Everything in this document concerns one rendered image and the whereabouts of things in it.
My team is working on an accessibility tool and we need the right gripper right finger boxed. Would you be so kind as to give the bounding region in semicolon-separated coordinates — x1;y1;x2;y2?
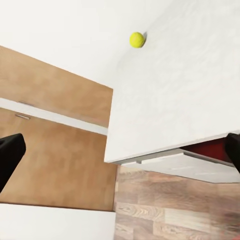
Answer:
223;132;240;173

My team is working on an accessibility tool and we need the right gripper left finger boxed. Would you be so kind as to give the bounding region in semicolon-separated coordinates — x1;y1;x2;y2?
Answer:
0;133;26;193

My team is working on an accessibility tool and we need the tennis ball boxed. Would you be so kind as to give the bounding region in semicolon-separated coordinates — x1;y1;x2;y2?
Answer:
129;32;145;49

